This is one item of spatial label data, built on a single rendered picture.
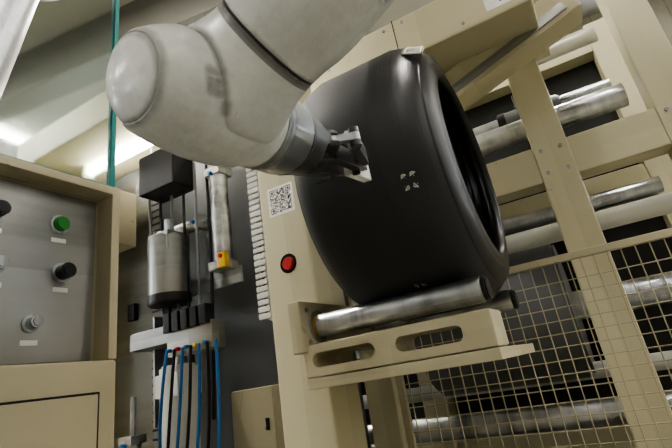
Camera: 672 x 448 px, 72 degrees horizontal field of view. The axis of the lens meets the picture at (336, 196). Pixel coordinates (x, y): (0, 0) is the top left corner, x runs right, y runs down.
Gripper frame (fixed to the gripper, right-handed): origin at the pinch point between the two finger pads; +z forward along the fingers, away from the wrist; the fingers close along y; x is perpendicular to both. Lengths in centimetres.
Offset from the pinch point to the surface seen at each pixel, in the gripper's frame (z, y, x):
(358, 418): 33, 25, 43
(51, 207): -6, 65, -12
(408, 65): 15.8, -8.6, -20.8
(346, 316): 17.4, 15.4, 21.5
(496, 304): 45, -8, 26
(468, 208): 17.4, -11.8, 7.9
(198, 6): 159, 149, -200
